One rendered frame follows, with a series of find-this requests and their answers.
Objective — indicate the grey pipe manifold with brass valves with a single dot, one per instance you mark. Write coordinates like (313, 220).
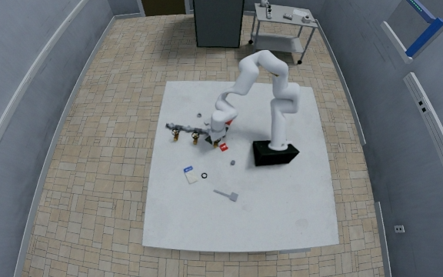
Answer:
(188, 128)

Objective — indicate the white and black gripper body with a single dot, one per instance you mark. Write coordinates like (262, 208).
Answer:
(215, 136)

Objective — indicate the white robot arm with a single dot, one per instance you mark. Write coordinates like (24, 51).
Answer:
(286, 96)

